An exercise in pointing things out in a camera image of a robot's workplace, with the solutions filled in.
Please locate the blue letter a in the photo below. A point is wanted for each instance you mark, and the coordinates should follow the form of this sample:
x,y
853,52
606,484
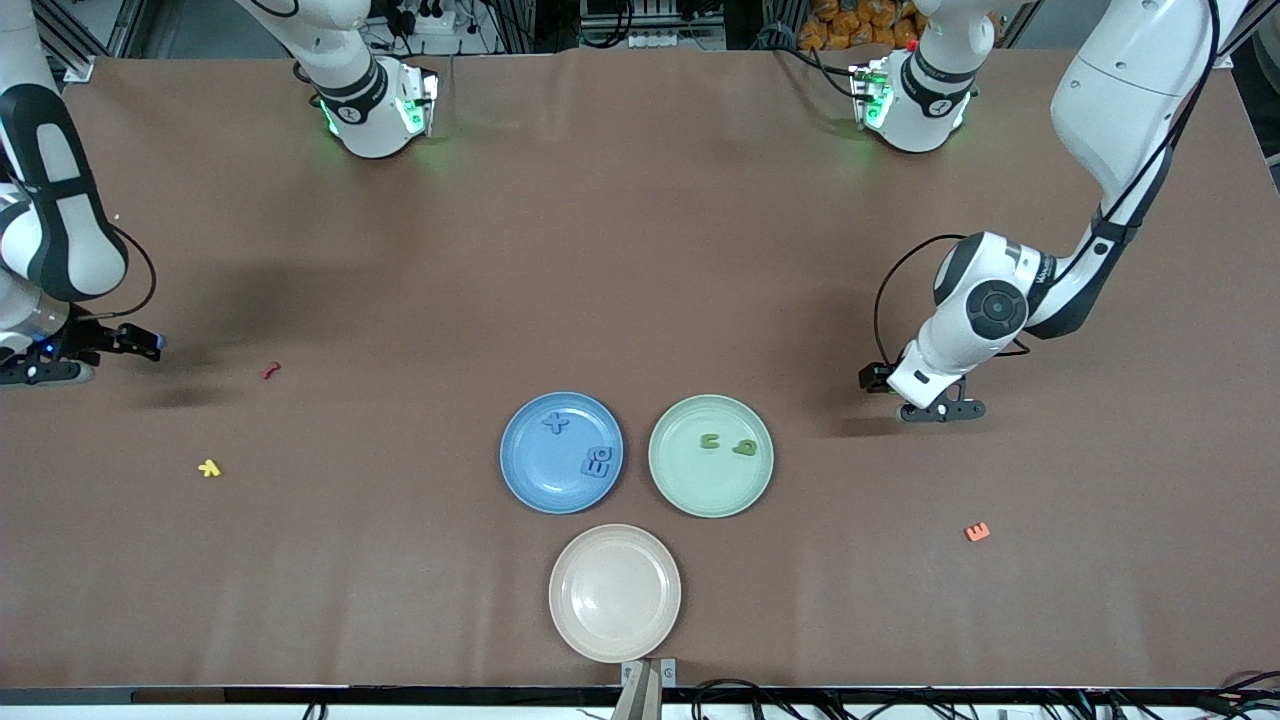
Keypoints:
x,y
606,455

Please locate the blue letter E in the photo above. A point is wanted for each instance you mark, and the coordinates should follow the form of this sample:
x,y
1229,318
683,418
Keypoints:
x,y
590,468

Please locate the blue letter X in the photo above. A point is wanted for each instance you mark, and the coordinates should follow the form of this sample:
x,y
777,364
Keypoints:
x,y
556,421

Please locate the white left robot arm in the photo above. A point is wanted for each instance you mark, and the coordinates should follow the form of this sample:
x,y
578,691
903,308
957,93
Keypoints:
x,y
1130,90

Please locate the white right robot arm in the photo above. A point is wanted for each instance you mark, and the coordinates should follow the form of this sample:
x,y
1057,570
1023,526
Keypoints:
x,y
350,100

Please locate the yellow letter K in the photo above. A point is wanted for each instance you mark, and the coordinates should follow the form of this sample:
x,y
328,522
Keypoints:
x,y
208,467

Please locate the orange letter E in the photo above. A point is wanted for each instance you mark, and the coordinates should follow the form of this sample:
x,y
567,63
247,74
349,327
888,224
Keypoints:
x,y
977,532

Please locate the green plate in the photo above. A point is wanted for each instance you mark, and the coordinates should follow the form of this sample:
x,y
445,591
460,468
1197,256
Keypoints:
x,y
700,485

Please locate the brown table cover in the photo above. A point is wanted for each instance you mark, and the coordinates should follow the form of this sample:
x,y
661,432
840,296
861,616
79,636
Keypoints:
x,y
640,250

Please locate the beige plate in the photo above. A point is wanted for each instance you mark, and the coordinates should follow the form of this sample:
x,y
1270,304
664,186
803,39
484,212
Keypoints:
x,y
614,592

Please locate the bag of oranges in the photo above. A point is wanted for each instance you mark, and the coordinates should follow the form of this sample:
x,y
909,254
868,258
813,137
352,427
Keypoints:
x,y
850,25

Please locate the blue plate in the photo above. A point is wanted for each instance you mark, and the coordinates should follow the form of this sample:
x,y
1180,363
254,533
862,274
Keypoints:
x,y
540,470

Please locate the long white power strip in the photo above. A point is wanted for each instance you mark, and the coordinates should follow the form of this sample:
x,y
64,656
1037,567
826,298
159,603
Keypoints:
x,y
660,40

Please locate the white power strip with plugs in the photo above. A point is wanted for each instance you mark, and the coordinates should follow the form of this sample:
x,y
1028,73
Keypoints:
x,y
435,40

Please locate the aluminium frame profile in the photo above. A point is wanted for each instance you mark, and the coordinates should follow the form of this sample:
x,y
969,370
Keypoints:
x,y
1240,60
70,60

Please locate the metal bracket with screws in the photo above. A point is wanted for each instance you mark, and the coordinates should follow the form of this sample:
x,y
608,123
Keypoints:
x,y
645,690

